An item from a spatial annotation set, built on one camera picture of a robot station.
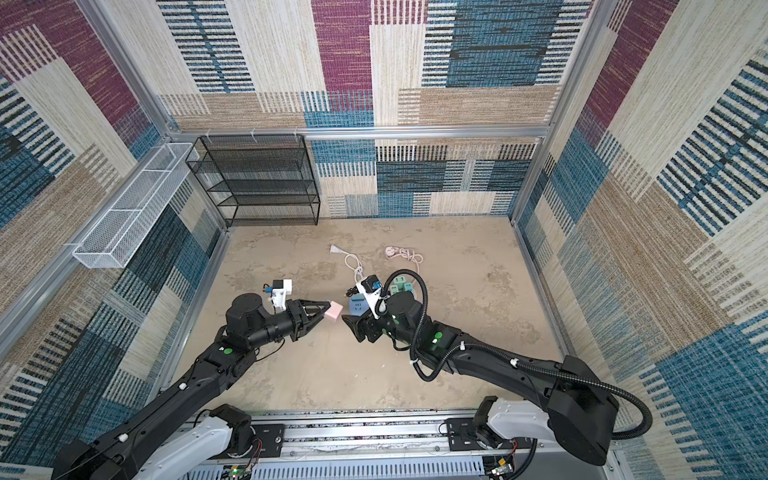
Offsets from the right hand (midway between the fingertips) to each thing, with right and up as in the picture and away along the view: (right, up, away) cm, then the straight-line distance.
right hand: (357, 311), depth 76 cm
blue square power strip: (-1, -1, +18) cm, 18 cm away
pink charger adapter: (-5, +1, -2) cm, 6 cm away
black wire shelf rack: (-39, +40, +34) cm, 65 cm away
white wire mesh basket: (-56, +17, -5) cm, 59 cm away
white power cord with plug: (-5, +12, +32) cm, 35 cm away
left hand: (-6, +2, -3) cm, 7 cm away
